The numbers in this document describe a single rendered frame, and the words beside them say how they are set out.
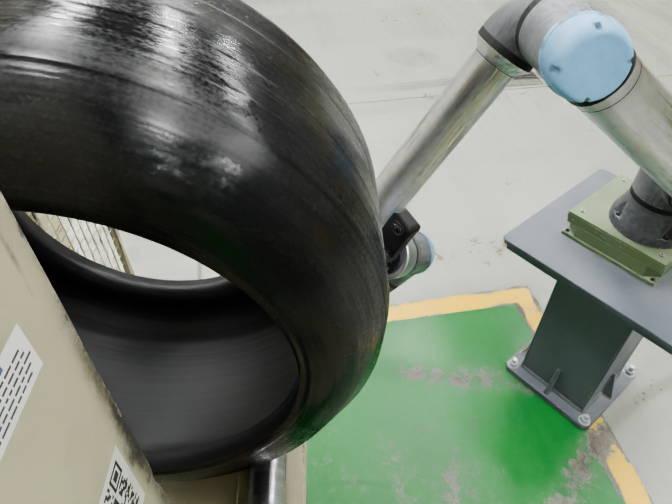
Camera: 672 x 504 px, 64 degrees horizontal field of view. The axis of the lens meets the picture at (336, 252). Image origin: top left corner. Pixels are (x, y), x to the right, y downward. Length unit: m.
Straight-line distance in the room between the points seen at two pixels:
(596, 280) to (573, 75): 0.72
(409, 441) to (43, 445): 1.54
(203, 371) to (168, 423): 0.09
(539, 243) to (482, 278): 0.74
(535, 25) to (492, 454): 1.28
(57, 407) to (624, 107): 0.87
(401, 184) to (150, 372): 0.58
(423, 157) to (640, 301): 0.68
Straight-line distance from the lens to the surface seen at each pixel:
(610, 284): 1.49
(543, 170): 2.92
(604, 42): 0.88
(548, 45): 0.88
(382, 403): 1.83
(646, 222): 1.49
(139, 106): 0.37
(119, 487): 0.40
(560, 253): 1.52
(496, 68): 1.01
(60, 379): 0.31
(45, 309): 0.29
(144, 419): 0.81
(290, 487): 0.77
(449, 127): 1.04
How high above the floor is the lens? 1.58
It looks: 44 degrees down
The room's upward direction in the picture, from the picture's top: straight up
